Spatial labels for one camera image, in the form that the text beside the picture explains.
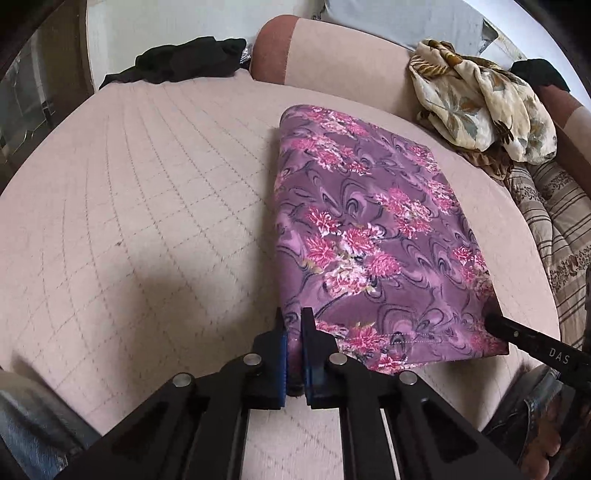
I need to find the grey pillow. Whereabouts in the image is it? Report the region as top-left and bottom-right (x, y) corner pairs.
(321, 0), (498, 56)

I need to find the beige floral blanket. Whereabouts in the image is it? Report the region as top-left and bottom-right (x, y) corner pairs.
(408, 39), (557, 165)

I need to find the pink quilted mattress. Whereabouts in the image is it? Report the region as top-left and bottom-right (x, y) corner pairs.
(0, 75), (562, 480)

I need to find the pink bolster cushion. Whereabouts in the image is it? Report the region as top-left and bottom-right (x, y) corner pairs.
(249, 15), (433, 133)

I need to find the black garment on headboard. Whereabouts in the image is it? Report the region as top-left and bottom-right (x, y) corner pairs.
(510, 59), (570, 92)

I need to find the person's right hand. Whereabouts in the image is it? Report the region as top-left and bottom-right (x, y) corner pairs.
(520, 397), (562, 480)

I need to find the striped brown pillow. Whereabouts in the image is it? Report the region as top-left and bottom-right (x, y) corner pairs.
(505, 161), (590, 348)

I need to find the wooden glass door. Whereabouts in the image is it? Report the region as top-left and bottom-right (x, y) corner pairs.
(1, 0), (94, 188)

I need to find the purple floral shirt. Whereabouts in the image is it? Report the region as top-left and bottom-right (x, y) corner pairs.
(274, 105), (509, 374)

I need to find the black cloth on bed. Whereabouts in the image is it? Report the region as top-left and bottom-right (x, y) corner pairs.
(100, 36), (247, 89)

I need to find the pink brown headboard cushion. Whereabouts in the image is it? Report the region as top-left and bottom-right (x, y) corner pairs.
(535, 85), (591, 195)

